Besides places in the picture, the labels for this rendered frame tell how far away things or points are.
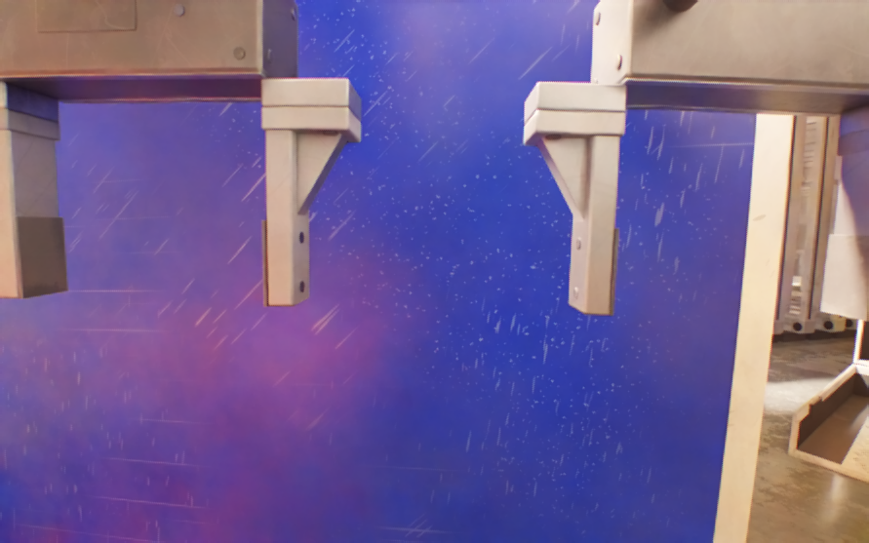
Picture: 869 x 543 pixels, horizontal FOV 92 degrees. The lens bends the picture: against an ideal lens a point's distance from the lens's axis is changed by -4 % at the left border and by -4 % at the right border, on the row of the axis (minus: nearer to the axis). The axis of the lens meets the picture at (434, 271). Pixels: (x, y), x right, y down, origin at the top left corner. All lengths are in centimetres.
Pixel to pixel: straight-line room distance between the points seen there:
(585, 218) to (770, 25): 11
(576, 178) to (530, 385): 21
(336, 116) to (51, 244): 17
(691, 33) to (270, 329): 36
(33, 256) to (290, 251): 13
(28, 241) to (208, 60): 13
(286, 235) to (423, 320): 19
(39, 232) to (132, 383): 26
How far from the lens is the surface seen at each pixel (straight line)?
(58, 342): 57
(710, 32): 23
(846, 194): 30
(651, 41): 22
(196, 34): 23
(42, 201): 30
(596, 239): 21
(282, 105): 21
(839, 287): 29
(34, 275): 29
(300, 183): 21
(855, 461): 186
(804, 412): 186
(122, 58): 24
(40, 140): 30
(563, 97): 21
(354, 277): 37
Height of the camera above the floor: 69
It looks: 6 degrees down
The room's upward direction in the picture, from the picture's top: 1 degrees clockwise
